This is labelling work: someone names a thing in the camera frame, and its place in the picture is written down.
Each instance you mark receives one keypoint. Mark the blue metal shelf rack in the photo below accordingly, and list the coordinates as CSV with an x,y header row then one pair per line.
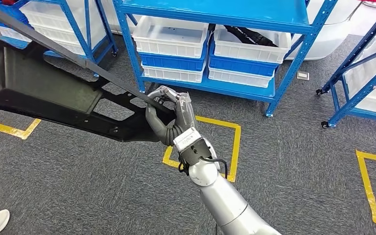
x,y
88,32
223,9
363,93

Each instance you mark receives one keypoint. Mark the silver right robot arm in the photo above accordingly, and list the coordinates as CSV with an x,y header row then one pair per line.
x,y
227,201

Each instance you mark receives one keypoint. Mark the yellow floor tape square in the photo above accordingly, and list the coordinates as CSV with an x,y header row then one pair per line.
x,y
236,146
368,188

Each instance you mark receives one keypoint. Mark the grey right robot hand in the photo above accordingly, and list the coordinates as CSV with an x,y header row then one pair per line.
x,y
184,113

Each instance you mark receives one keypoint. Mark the black plastic panel part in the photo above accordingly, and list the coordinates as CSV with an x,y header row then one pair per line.
x,y
45,84

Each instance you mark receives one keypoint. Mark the white car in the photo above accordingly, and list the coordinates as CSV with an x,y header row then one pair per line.
x,y
330,32

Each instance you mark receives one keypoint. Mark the white floor socket plate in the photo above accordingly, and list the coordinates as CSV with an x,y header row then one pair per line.
x,y
303,75

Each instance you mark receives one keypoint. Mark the black part in bin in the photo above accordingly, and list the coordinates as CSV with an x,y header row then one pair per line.
x,y
256,37

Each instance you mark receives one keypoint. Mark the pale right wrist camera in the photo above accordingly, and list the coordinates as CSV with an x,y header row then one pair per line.
x,y
188,139

